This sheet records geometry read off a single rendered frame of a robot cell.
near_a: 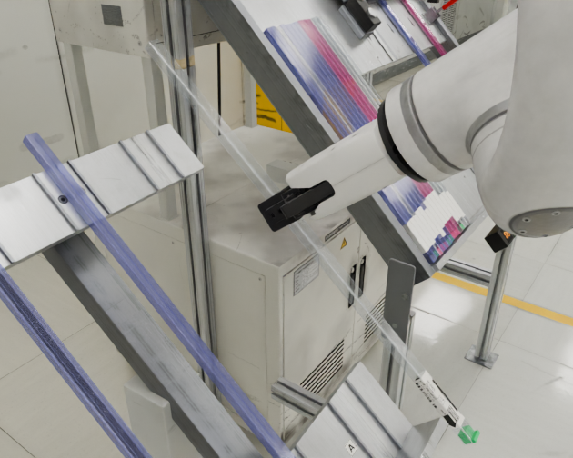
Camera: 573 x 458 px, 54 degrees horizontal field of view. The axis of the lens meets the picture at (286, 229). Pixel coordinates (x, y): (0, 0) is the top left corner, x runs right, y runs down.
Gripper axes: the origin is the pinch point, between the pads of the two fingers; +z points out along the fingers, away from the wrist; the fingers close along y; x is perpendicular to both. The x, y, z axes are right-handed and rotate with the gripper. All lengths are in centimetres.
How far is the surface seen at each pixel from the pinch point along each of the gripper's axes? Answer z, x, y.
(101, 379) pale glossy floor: 134, 22, -36
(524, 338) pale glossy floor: 50, 88, -127
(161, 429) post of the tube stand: 19.1, 13.4, 13.9
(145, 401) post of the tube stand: 18.5, 9.9, 13.9
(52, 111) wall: 178, -78, -104
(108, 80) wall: 172, -83, -136
